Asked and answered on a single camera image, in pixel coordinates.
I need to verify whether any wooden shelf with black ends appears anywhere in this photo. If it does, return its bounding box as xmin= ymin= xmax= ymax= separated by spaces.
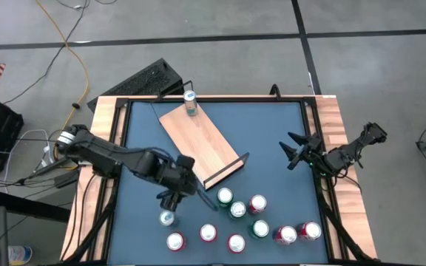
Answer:
xmin=157 ymin=79 xmax=251 ymax=192

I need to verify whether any white labelled bottle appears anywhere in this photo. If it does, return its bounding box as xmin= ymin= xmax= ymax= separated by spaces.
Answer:
xmin=7 ymin=245 xmax=33 ymax=265

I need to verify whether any long black floor cable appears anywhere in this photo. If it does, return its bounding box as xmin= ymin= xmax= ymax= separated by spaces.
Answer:
xmin=2 ymin=0 xmax=120 ymax=105

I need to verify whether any black mesh computer tower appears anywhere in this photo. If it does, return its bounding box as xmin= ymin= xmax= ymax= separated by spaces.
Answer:
xmin=86 ymin=58 xmax=185 ymax=114

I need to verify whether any red Coca-Cola can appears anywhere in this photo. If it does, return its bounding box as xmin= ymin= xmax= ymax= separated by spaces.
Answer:
xmin=296 ymin=220 xmax=323 ymax=242
xmin=248 ymin=194 xmax=268 ymax=216
xmin=272 ymin=225 xmax=298 ymax=246

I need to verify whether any yellow cable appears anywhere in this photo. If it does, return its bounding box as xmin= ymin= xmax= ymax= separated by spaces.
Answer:
xmin=34 ymin=0 xmax=90 ymax=160

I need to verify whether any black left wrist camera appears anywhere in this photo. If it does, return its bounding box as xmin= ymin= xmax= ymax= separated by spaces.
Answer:
xmin=177 ymin=154 xmax=196 ymax=171

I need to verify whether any black beam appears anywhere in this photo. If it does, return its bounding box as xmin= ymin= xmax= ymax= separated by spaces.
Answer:
xmin=0 ymin=188 xmax=72 ymax=224

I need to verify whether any black crate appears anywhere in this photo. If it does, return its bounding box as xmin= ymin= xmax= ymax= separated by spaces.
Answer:
xmin=0 ymin=95 xmax=25 ymax=175

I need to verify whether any black clamp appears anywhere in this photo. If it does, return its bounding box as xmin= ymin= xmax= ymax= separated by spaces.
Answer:
xmin=269 ymin=83 xmax=283 ymax=100

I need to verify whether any white cable with plug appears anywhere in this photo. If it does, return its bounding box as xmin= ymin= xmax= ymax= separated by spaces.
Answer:
xmin=4 ymin=128 xmax=53 ymax=185

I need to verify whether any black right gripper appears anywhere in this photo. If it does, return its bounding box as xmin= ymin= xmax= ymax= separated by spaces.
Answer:
xmin=278 ymin=131 xmax=325 ymax=171

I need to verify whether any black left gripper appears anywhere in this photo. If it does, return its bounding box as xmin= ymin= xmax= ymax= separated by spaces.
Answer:
xmin=157 ymin=168 xmax=199 ymax=212

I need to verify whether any black power brick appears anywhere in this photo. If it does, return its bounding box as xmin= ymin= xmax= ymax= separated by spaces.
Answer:
xmin=53 ymin=170 xmax=80 ymax=189

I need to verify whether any blue silver Red Bull can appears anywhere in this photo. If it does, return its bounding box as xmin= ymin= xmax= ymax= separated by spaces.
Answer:
xmin=182 ymin=89 xmax=199 ymax=117
xmin=158 ymin=209 xmax=180 ymax=229

